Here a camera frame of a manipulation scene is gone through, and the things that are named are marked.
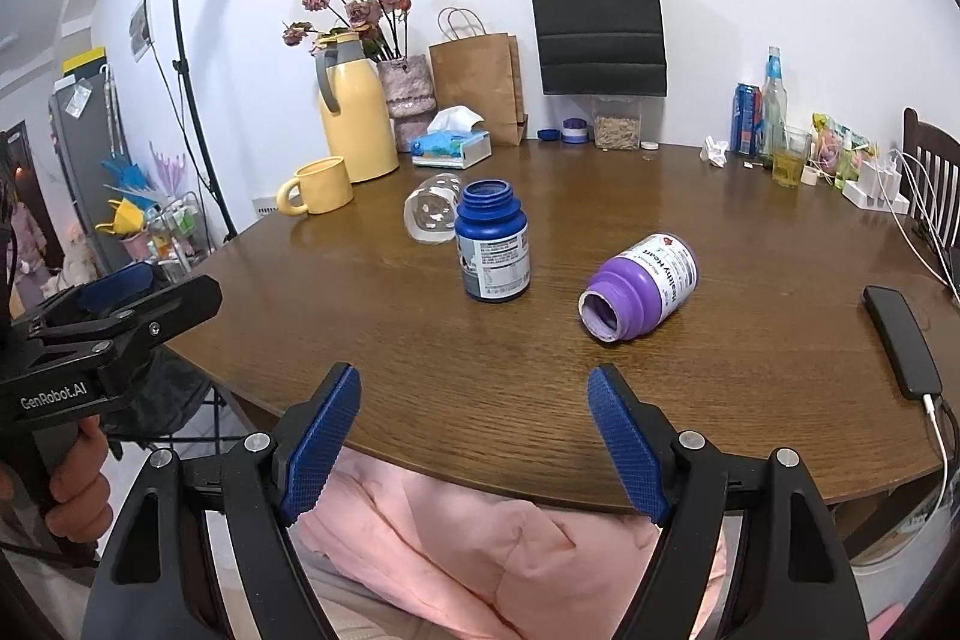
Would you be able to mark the clear glass bottle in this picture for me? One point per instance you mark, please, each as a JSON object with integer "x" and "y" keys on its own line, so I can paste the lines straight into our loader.
{"x": 774, "y": 108}

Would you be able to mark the wooden chair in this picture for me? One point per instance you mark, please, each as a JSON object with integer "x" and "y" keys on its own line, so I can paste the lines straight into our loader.
{"x": 930, "y": 153}

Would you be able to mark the purple plastic bottle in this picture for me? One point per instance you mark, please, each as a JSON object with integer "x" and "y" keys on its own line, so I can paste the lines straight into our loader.
{"x": 645, "y": 284}

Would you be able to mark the black phone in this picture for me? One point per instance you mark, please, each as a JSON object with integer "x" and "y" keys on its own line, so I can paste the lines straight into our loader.
{"x": 904, "y": 340}

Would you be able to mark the white power strip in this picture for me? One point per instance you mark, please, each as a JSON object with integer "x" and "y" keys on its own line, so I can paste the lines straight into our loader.
{"x": 877, "y": 183}

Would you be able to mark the blue tissue box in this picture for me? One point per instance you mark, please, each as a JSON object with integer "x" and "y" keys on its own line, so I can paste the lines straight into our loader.
{"x": 450, "y": 149}

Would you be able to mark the small white cup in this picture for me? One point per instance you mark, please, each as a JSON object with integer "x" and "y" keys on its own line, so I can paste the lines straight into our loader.
{"x": 809, "y": 175}

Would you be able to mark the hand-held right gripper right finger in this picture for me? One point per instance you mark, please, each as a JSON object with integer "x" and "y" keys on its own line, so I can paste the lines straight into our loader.
{"x": 626, "y": 437}

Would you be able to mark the blue bottle lid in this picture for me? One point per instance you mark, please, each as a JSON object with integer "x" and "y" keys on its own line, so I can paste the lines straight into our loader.
{"x": 549, "y": 135}

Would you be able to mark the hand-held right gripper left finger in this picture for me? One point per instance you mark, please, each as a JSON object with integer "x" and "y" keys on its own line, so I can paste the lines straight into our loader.
{"x": 322, "y": 445}

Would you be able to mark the small purple jar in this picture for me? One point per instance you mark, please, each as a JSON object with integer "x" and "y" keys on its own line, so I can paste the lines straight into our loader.
{"x": 575, "y": 132}

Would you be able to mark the yellow mug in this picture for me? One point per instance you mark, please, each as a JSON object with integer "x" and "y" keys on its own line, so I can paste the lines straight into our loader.
{"x": 322, "y": 186}

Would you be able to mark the clear container of grains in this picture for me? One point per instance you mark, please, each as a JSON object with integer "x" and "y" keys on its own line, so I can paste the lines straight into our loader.
{"x": 617, "y": 126}

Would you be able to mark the cluttered storage rack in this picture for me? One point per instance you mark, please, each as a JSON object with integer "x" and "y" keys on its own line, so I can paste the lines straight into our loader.
{"x": 161, "y": 220}

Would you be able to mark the wall picture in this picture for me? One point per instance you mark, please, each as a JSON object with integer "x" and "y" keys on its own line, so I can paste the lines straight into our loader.
{"x": 140, "y": 29}

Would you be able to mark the crumpled white paper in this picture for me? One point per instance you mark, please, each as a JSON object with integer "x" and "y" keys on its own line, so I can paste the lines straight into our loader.
{"x": 715, "y": 153}

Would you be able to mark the blue plastic bottle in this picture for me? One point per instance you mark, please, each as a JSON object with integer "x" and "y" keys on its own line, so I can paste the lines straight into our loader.
{"x": 491, "y": 250}

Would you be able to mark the clear glass cup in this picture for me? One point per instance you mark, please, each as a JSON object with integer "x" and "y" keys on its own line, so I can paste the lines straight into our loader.
{"x": 431, "y": 209}

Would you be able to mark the black light stand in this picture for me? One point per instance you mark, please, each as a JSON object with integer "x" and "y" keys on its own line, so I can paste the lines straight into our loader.
{"x": 184, "y": 70}

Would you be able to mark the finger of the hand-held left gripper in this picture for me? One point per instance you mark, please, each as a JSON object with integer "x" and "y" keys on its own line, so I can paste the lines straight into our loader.
{"x": 176, "y": 310}
{"x": 112, "y": 289}

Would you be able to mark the blue drink can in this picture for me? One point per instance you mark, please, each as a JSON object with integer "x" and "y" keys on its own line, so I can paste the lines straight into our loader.
{"x": 746, "y": 119}

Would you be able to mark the black paper bag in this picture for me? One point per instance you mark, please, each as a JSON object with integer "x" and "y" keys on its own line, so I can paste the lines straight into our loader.
{"x": 600, "y": 10}

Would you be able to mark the pink clothing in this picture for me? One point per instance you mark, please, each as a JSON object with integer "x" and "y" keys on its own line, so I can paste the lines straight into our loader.
{"x": 487, "y": 550}

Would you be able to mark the yellow thermos jug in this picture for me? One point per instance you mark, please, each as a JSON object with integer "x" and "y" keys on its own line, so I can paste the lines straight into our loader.
{"x": 360, "y": 115}

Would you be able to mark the pink vase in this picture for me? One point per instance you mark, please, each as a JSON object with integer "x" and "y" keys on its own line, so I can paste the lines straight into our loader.
{"x": 409, "y": 93}

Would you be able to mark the grey refrigerator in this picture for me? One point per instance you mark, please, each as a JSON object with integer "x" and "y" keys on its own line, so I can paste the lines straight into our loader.
{"x": 82, "y": 145}

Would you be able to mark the person's left hand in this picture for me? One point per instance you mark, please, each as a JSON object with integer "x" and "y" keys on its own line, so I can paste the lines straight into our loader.
{"x": 75, "y": 479}

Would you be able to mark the glass of yellow drink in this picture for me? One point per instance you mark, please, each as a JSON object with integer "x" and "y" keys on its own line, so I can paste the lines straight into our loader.
{"x": 791, "y": 168}

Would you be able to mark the brown paper bag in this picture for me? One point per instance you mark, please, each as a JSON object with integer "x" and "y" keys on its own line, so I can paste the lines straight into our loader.
{"x": 476, "y": 78}

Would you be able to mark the colourful snack packets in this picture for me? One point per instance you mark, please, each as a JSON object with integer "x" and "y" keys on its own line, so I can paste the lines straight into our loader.
{"x": 844, "y": 149}

